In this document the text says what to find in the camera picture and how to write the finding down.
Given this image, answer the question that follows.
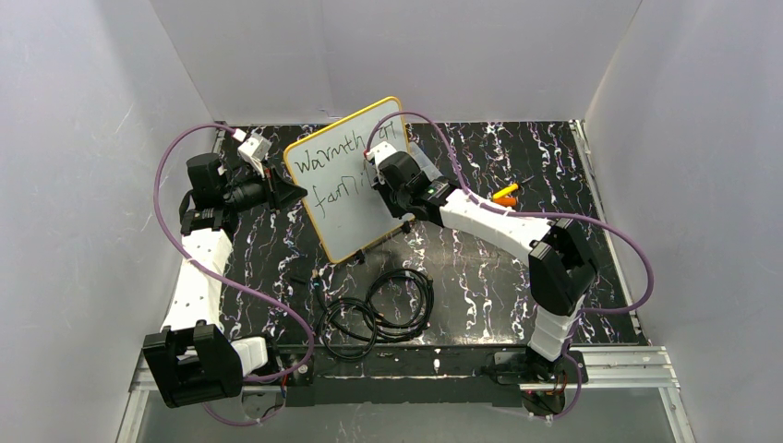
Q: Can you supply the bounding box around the yellow framed whiteboard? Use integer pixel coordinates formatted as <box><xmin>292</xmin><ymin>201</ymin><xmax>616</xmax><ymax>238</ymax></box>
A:
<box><xmin>283</xmin><ymin>97</ymin><xmax>413</xmax><ymax>263</ymax></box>

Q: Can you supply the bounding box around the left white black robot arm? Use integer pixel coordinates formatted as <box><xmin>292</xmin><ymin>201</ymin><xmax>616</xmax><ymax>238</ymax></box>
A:
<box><xmin>142</xmin><ymin>153</ymin><xmax>307</xmax><ymax>408</ymax></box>

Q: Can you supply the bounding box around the clear plastic screw box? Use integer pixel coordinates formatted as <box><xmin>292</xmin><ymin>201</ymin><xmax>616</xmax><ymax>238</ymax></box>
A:
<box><xmin>408</xmin><ymin>142</ymin><xmax>450</xmax><ymax>186</ymax></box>

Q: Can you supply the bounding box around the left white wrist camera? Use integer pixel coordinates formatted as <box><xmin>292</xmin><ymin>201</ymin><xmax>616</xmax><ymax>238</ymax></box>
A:
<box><xmin>232</xmin><ymin>128</ymin><xmax>271</xmax><ymax>175</ymax></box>

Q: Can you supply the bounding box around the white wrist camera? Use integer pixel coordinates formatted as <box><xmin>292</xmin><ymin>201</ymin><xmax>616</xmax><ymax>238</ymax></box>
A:
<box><xmin>364</xmin><ymin>141</ymin><xmax>397</xmax><ymax>185</ymax></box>
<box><xmin>232</xmin><ymin>128</ymin><xmax>271</xmax><ymax>175</ymax></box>

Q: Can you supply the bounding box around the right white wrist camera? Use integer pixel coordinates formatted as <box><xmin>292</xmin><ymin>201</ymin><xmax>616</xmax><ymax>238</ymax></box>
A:
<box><xmin>364</xmin><ymin>141</ymin><xmax>397</xmax><ymax>185</ymax></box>

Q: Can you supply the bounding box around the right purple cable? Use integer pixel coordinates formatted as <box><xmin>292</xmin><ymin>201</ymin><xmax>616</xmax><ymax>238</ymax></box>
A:
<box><xmin>364</xmin><ymin>110</ymin><xmax>655</xmax><ymax>317</ymax></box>

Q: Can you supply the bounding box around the purple cable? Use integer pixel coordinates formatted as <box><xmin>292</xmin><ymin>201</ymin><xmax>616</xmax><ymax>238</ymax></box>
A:
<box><xmin>364</xmin><ymin>110</ymin><xmax>655</xmax><ymax>317</ymax></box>
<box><xmin>151</xmin><ymin>123</ymin><xmax>316</xmax><ymax>427</ymax></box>

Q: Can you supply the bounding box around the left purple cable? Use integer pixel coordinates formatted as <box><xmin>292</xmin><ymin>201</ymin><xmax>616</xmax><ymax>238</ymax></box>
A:
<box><xmin>151</xmin><ymin>123</ymin><xmax>316</xmax><ymax>427</ymax></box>

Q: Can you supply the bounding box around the orange handled screwdriver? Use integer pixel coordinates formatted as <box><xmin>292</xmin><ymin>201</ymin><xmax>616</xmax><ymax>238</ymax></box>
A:
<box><xmin>492</xmin><ymin>196</ymin><xmax>518</xmax><ymax>209</ymax></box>

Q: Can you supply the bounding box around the yellow handled screwdriver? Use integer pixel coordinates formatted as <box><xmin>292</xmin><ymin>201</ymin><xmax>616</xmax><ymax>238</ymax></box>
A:
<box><xmin>492</xmin><ymin>176</ymin><xmax>534</xmax><ymax>200</ymax></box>

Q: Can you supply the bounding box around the coiled black cable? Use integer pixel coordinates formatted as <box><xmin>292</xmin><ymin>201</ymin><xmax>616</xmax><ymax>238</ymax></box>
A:
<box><xmin>310</xmin><ymin>268</ymin><xmax>436</xmax><ymax>361</ymax></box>

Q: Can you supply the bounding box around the aluminium front rail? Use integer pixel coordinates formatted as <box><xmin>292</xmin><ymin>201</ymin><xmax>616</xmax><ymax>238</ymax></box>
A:
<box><xmin>117</xmin><ymin>345</ymin><xmax>694</xmax><ymax>442</ymax></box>

